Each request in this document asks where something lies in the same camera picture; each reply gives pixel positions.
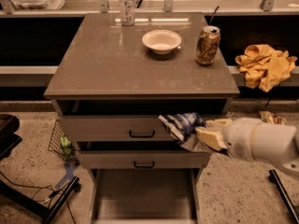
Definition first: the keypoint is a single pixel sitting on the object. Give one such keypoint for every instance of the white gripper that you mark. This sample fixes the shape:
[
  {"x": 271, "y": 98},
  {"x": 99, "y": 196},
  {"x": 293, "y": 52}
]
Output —
[{"x": 239, "y": 138}]

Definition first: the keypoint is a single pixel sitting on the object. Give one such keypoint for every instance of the blue chip bag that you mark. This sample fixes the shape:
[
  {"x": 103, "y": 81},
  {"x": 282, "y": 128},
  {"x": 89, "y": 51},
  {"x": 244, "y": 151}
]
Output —
[{"x": 181, "y": 127}]

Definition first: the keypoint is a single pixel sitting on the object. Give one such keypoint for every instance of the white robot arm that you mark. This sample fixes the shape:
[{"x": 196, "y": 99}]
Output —
[{"x": 277, "y": 145}]

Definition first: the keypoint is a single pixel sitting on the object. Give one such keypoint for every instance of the grey drawer cabinet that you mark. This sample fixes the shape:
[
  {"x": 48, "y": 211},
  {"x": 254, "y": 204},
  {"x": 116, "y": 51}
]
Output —
[{"x": 107, "y": 71}]

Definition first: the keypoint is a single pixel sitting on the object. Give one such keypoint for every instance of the bottom grey open drawer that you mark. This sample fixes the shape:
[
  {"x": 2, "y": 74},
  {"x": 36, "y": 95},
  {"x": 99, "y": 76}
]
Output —
[{"x": 157, "y": 196}]

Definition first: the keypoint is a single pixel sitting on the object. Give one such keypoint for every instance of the middle grey drawer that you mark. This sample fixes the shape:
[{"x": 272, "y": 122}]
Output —
[{"x": 143, "y": 159}]

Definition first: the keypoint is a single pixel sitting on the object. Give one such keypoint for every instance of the top grey drawer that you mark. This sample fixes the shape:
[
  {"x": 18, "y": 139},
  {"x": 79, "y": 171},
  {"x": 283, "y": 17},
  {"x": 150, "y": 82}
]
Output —
[{"x": 113, "y": 128}]

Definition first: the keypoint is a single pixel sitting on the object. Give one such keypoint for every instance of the brown snack wrapper on floor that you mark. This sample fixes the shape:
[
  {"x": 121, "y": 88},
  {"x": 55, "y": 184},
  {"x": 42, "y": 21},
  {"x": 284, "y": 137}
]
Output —
[{"x": 272, "y": 118}]

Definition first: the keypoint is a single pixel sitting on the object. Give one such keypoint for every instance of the black stand leg right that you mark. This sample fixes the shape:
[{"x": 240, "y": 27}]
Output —
[{"x": 292, "y": 209}]

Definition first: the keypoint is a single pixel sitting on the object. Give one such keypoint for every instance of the black stand leg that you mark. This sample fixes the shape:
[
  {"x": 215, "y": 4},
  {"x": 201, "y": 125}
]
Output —
[
  {"x": 292, "y": 209},
  {"x": 48, "y": 208}
]

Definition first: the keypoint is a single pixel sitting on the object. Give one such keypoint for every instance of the yellow crumpled cloth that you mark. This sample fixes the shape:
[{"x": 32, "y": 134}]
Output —
[{"x": 265, "y": 67}]

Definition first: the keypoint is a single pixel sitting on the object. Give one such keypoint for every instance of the gold soda can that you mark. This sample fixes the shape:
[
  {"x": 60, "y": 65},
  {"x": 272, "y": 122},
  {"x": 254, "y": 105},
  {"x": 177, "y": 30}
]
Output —
[{"x": 207, "y": 45}]

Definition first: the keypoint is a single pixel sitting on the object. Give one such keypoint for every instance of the white bowl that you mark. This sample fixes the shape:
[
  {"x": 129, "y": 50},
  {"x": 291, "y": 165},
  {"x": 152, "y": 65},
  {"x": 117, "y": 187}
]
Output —
[{"x": 161, "y": 41}]

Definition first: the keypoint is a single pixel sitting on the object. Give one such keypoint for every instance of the green object in basket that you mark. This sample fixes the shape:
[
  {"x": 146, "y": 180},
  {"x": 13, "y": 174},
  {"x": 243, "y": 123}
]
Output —
[{"x": 66, "y": 145}]

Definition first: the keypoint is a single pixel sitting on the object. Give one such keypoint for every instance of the clear plastic water bottle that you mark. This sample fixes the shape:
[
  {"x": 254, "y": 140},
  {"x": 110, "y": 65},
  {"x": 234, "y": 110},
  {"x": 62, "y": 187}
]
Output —
[{"x": 127, "y": 12}]

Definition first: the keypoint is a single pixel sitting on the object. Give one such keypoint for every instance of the black stand leg left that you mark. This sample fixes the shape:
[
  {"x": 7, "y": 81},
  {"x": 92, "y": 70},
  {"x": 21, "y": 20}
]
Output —
[{"x": 48, "y": 208}]

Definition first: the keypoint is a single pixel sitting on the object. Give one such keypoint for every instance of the black chair edge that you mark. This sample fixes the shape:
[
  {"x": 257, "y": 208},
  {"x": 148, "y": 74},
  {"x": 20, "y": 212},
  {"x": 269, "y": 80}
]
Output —
[{"x": 9, "y": 124}]

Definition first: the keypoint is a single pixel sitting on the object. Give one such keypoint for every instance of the wire mesh basket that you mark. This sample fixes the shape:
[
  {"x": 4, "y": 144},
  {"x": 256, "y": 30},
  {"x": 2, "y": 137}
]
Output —
[{"x": 54, "y": 144}]

